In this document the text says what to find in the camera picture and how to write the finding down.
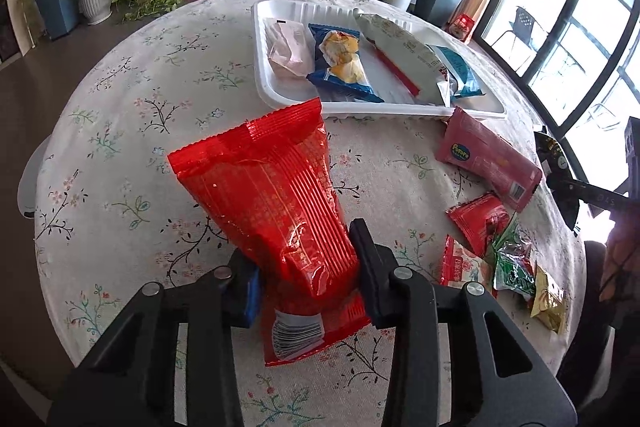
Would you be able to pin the long white snack packet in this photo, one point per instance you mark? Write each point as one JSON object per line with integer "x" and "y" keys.
{"x": 400, "y": 49}

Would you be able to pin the light blue snack packet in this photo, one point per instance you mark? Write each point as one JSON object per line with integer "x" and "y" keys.
{"x": 462, "y": 74}

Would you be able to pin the green snack packet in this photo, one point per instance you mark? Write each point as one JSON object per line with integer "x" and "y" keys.
{"x": 512, "y": 269}

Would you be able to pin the white round stool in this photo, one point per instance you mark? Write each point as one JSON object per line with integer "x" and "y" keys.
{"x": 32, "y": 177}

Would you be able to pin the large red snack packet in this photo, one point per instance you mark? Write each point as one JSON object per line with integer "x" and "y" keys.
{"x": 270, "y": 187}

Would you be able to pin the round floral tablecloth table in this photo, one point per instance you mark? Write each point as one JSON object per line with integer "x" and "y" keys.
{"x": 150, "y": 132}

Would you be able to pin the black balcony chair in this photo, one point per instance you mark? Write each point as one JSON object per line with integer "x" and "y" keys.
{"x": 525, "y": 24}

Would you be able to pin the gold snack packet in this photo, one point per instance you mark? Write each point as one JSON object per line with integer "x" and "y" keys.
{"x": 547, "y": 302}

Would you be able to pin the red and white snack packet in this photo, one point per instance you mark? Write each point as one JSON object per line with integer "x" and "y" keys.
{"x": 462, "y": 269}

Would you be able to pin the black snack packet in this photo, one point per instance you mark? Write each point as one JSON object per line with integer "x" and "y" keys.
{"x": 555, "y": 157}

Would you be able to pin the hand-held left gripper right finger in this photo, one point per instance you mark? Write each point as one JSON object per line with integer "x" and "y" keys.
{"x": 370, "y": 277}

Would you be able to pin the red bag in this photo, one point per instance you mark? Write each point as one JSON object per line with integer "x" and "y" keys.
{"x": 462, "y": 28}

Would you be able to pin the small red snack packet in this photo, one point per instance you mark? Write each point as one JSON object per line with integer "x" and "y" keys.
{"x": 480, "y": 219}

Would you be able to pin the person's right hand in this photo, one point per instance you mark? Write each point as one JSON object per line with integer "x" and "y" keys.
{"x": 625, "y": 257}

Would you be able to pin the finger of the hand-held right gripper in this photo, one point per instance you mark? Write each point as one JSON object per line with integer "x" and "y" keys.
{"x": 595, "y": 197}

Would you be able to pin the glass sliding door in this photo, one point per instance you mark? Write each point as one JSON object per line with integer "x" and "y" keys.
{"x": 570, "y": 57}

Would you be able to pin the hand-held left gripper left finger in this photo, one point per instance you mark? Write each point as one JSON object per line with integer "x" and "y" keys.
{"x": 251, "y": 302}

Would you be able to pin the pale pink snack packet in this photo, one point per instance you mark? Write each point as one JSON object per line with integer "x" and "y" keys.
{"x": 290, "y": 49}

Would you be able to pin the white plastic tray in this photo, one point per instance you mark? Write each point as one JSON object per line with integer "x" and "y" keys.
{"x": 290, "y": 91}

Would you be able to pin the blue cake snack packet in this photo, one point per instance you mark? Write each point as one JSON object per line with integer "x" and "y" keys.
{"x": 340, "y": 57}

